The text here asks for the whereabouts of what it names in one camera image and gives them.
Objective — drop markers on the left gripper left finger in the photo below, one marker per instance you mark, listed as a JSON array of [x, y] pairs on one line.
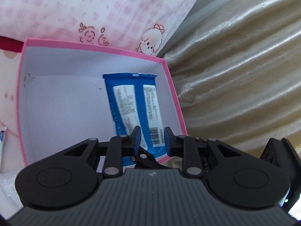
[[118, 147]]

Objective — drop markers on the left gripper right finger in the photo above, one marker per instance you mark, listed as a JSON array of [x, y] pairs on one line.
[[186, 148]]

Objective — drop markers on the gold satin curtain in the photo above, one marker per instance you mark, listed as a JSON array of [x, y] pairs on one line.
[[237, 74]]

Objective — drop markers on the pink checked cartoon pillow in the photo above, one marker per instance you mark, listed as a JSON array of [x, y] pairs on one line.
[[142, 26]]

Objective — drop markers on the blue snack bar wrapper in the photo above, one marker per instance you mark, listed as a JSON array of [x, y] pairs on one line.
[[134, 102]]

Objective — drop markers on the pink cardboard box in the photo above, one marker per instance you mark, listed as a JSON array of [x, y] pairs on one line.
[[61, 97]]

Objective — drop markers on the white tissue packet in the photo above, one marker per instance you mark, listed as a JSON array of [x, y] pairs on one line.
[[3, 130]]

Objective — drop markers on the white red plush blanket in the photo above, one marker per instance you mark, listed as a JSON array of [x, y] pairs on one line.
[[12, 160]]

